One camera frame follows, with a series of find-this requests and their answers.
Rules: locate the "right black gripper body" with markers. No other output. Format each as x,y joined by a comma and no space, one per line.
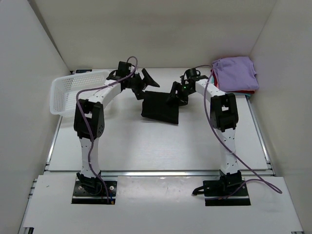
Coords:
184,92

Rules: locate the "purple folded t shirt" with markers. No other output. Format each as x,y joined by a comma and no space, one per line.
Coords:
235,74

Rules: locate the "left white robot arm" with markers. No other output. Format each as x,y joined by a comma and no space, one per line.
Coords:
89,121

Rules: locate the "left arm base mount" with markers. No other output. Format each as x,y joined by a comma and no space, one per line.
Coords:
82,194

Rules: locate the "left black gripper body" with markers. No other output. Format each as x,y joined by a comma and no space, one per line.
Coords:
136,84

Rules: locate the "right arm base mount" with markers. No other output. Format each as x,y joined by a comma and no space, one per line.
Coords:
214,189

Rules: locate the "black t shirt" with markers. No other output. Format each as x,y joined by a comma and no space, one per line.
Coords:
156,107

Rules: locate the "white plastic basket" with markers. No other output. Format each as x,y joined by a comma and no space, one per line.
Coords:
64,90

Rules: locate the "small dark label plate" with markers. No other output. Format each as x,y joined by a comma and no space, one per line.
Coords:
79,71

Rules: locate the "red folded t shirt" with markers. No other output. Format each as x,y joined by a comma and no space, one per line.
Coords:
244,92

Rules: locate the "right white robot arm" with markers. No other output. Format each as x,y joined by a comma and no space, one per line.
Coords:
222,118

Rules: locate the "aluminium rail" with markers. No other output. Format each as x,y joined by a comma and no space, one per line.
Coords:
268,172

